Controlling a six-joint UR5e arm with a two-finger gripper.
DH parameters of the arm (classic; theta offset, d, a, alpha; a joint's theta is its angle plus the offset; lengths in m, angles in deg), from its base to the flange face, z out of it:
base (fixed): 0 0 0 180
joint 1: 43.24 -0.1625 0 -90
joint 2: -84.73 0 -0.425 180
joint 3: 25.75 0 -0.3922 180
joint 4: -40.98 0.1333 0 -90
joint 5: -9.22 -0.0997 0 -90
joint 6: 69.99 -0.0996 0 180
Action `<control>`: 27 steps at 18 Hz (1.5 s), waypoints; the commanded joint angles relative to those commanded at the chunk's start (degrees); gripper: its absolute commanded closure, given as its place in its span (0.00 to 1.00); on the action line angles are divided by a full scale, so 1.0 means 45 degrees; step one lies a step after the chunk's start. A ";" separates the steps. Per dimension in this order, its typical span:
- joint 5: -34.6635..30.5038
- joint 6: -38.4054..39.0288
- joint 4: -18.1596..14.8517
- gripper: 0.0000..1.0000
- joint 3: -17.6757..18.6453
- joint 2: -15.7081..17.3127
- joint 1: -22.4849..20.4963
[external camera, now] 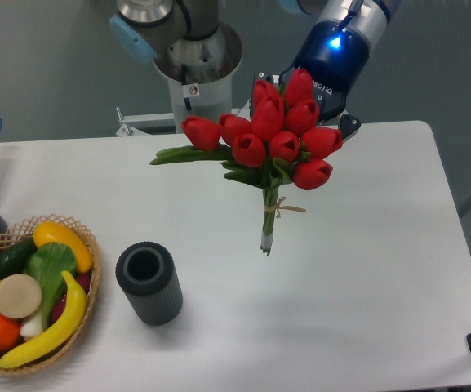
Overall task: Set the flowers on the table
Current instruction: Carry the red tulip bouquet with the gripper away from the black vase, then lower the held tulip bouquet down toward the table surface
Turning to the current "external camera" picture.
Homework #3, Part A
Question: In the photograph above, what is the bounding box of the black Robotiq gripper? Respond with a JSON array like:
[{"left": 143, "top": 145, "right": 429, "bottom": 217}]
[{"left": 251, "top": 67, "right": 361, "bottom": 142}]

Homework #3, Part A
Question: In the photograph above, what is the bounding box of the red tulip bouquet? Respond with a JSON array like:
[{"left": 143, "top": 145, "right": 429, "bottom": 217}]
[{"left": 151, "top": 68, "right": 344, "bottom": 255}]

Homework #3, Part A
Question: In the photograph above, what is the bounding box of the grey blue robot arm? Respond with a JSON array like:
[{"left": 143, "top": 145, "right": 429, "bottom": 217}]
[{"left": 109, "top": 1, "right": 400, "bottom": 139}]

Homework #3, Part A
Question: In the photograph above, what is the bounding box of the dark grey ribbed vase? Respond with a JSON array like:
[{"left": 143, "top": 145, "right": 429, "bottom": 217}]
[{"left": 115, "top": 242, "right": 183, "bottom": 326}]

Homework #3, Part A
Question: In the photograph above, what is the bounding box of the purple red vegetable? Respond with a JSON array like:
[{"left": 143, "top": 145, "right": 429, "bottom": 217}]
[{"left": 50, "top": 273, "right": 91, "bottom": 324}]

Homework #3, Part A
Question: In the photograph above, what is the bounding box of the green bok choy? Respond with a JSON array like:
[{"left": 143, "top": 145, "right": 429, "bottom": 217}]
[{"left": 20, "top": 242, "right": 77, "bottom": 341}]

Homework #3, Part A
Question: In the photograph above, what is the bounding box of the woven wicker basket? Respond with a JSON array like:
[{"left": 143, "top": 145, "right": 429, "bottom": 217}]
[{"left": 0, "top": 214, "right": 101, "bottom": 376}]

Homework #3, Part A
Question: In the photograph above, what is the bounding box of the green cucumber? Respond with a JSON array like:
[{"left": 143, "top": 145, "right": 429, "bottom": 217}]
[{"left": 0, "top": 238, "right": 37, "bottom": 280}]

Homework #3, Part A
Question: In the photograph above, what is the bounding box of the yellow banana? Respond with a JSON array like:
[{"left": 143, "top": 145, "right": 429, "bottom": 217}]
[{"left": 0, "top": 271, "right": 87, "bottom": 369}]

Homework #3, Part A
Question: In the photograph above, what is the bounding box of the beige round slice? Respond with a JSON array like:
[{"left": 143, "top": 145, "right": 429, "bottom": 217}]
[{"left": 0, "top": 274, "right": 42, "bottom": 319}]

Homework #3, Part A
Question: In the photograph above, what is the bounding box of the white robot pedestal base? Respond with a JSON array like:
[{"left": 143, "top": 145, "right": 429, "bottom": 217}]
[{"left": 116, "top": 76, "right": 251, "bottom": 137}]

